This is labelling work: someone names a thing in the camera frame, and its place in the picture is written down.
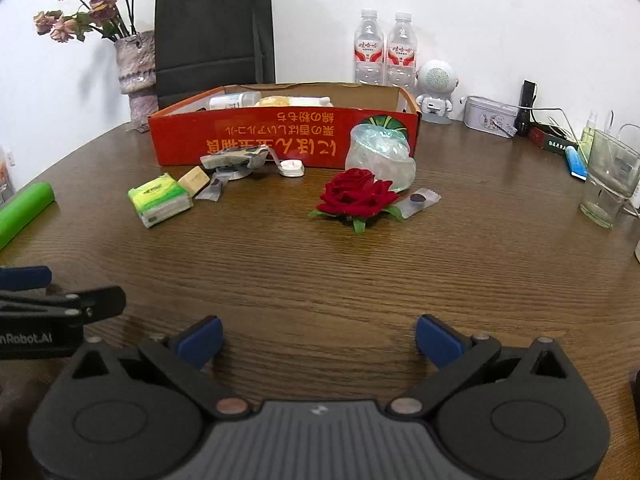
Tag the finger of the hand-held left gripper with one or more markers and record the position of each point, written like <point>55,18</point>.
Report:
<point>102,302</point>
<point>25,277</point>

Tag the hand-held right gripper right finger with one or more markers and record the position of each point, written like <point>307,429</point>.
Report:
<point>440,342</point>

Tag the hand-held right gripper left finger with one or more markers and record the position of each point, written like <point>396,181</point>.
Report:
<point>202,342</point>

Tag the red cardboard box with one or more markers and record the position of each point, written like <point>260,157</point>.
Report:
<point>225,135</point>

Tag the green foam roll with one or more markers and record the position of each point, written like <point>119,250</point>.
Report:
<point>22,210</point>

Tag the green tissue pack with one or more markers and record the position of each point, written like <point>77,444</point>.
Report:
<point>160,200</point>

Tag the clear packet with dark disc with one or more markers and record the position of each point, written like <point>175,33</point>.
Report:
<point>417,201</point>

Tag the beige eraser block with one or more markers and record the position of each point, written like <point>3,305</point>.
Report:
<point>193,179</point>

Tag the dark crumpled wrapper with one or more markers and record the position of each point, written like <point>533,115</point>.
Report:
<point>212,187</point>

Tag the red artificial rose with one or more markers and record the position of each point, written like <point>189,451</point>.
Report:
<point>357,194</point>

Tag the translucent green plastic bag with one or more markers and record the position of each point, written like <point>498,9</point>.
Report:
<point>380,157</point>

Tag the clear glass cup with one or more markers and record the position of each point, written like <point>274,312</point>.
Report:
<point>602,195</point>

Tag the blue tube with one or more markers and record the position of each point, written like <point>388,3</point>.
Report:
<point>576,164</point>

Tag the dark red flat box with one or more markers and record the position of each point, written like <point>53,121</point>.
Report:
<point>550,140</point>

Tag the grey metal tin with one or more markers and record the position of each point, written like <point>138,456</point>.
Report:
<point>487,112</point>

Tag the mottled ceramic vase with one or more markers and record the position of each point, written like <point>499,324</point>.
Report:
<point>136,67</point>

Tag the white plastic bottle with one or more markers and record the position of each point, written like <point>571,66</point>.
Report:
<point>232,101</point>

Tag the yellow packet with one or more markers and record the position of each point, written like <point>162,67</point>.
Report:
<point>275,101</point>

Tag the black upright device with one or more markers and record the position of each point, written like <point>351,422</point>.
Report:
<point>525,105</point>

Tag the small clear spray bottle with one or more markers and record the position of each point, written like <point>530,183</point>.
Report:
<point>587,135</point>

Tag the white robot-shaped speaker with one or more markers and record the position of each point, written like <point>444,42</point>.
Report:
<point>436,82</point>

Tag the white tube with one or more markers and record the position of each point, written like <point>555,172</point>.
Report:
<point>314,101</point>

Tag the clear water bottle red label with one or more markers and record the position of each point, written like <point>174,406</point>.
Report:
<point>401,57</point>
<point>369,55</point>

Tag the black paper bag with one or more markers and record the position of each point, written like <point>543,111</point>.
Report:
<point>210,35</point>

